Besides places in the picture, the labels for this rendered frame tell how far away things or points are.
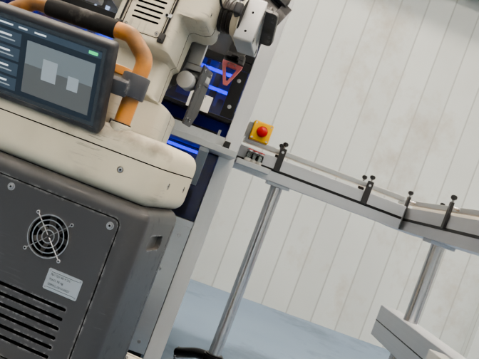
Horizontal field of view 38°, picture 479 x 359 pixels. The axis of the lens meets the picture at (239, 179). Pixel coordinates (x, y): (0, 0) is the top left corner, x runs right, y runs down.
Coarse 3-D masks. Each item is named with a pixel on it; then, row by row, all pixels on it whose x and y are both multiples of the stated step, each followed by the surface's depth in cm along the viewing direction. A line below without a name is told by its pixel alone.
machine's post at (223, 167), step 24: (264, 48) 256; (264, 72) 256; (240, 120) 255; (240, 144) 256; (216, 168) 255; (216, 192) 255; (192, 240) 255; (192, 264) 255; (168, 312) 255; (168, 336) 255
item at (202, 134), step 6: (174, 126) 228; (180, 126) 228; (186, 126) 228; (192, 126) 228; (186, 132) 228; (192, 132) 228; (198, 132) 229; (204, 132) 229; (210, 132) 229; (204, 138) 229; (210, 138) 229; (216, 138) 229; (222, 138) 229; (222, 144) 229
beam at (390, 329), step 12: (384, 312) 262; (396, 312) 260; (384, 324) 257; (396, 324) 244; (408, 324) 234; (384, 336) 252; (396, 336) 240; (408, 336) 229; (420, 336) 219; (432, 336) 225; (396, 348) 236; (408, 348) 225; (420, 348) 216; (432, 348) 207; (444, 348) 205
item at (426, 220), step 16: (416, 208) 292; (432, 208) 254; (448, 208) 227; (464, 208) 224; (384, 224) 296; (416, 224) 255; (432, 224) 239; (448, 224) 224; (464, 224) 212; (448, 240) 219; (464, 240) 207
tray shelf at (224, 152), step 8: (176, 136) 217; (184, 136) 215; (192, 136) 215; (192, 144) 234; (200, 144) 215; (208, 144) 215; (216, 144) 215; (216, 152) 231; (224, 152) 215; (232, 152) 215
